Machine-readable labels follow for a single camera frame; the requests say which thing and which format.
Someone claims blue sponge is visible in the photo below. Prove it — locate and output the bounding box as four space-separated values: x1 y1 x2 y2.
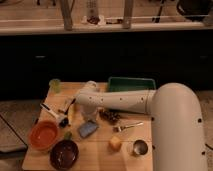
78 121 98 138

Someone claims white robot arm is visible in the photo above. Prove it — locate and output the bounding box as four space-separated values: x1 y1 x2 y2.
75 81 208 171

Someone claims yellow banana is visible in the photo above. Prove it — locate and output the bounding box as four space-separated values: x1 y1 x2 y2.
68 104 76 126

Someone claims black white marker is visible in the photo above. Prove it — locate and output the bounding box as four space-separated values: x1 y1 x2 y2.
58 97 75 114

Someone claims small green object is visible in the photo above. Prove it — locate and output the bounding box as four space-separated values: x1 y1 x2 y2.
64 131 73 140

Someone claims green plastic tray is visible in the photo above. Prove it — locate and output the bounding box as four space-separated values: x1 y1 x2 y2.
107 77 156 92

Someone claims green translucent cup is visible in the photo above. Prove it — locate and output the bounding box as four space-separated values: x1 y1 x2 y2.
49 79 61 93

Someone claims orange bowl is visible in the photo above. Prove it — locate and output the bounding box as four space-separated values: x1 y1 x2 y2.
28 120 60 151

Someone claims dark purple bowl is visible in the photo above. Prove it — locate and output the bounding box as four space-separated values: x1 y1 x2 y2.
50 140 79 171

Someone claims metal cup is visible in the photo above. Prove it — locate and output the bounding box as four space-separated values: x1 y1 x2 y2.
133 140 148 156

